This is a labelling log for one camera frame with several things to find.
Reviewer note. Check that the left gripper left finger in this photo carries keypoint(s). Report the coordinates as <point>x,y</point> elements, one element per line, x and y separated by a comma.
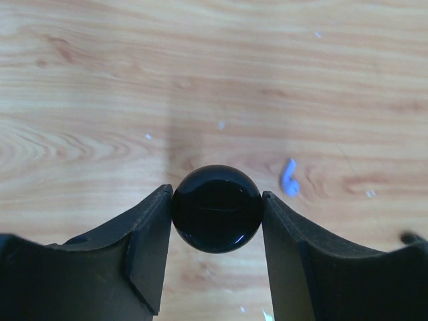
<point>115,271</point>

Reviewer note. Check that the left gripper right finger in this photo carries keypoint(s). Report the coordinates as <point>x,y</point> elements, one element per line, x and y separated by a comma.
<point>317,275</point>

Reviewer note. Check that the black earbud charging case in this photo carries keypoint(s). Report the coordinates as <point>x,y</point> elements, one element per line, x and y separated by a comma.
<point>217,209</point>

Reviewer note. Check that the purple earbud far left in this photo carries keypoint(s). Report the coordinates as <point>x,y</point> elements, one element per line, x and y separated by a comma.
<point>289,185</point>

